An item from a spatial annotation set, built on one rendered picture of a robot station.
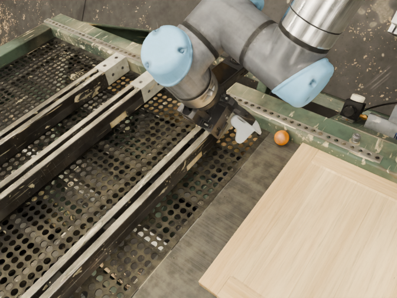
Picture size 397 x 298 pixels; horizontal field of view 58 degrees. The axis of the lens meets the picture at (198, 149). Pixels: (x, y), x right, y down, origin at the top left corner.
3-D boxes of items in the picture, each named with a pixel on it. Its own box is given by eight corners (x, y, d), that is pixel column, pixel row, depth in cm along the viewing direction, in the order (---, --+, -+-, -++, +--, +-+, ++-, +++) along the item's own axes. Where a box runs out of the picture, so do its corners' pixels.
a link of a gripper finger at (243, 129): (248, 151, 78) (218, 130, 74) (262, 128, 78) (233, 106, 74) (256, 155, 76) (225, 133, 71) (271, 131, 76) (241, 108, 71)
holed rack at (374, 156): (383, 157, 107) (383, 156, 107) (379, 164, 105) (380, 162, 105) (48, 19, 181) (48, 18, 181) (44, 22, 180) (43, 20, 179)
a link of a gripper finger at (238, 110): (243, 123, 76) (214, 101, 72) (247, 116, 76) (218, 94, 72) (255, 128, 72) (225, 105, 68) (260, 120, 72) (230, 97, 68)
